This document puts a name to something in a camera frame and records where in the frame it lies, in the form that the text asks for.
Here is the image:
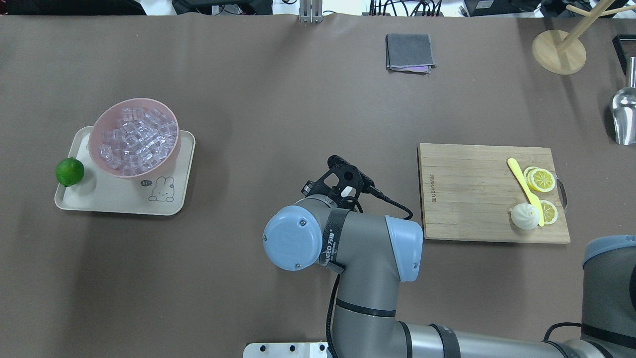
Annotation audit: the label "wire glass rack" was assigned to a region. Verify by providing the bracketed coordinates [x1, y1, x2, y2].
[612, 34, 636, 75]

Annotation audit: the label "pink bowl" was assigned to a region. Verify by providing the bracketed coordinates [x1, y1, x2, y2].
[88, 98, 182, 179]

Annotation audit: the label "yellow plastic knife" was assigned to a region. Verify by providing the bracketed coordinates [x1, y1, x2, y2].
[507, 157, 545, 227]

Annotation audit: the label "bamboo cutting board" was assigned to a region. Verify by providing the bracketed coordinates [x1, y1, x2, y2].
[418, 143, 570, 243]

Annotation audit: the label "beige rectangular tray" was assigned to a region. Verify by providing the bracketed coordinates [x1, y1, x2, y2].
[54, 126, 196, 216]

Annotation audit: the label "metal ice scoop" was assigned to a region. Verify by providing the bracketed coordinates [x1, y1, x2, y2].
[611, 57, 636, 146]

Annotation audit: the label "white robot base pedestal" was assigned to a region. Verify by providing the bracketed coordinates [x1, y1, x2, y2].
[242, 342, 331, 358]

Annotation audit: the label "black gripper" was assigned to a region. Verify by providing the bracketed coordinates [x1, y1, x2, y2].
[301, 156, 375, 208]

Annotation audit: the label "lemon slice stack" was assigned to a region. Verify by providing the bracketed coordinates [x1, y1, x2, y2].
[523, 166, 557, 192]

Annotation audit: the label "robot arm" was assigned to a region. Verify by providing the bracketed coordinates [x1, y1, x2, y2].
[263, 156, 636, 358]

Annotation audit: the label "green lime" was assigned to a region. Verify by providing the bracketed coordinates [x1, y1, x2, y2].
[55, 157, 85, 186]

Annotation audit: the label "aluminium frame post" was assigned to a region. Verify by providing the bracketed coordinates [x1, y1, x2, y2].
[298, 0, 324, 23]

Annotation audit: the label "white steamed bun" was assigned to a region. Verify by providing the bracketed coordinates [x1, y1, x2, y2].
[509, 203, 541, 230]

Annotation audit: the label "clear ice cubes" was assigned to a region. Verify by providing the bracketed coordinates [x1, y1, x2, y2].
[98, 107, 179, 177]

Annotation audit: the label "wooden mug tree stand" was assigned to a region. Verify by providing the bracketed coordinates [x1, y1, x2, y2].
[531, 0, 636, 75]

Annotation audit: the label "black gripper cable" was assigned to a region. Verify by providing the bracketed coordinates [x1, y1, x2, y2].
[368, 186, 414, 221]

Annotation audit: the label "lemon slice near bun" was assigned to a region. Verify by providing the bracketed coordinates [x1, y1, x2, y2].
[539, 200, 558, 226]

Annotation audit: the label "grey folded cloth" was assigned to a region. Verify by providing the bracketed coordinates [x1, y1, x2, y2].
[385, 33, 438, 74]

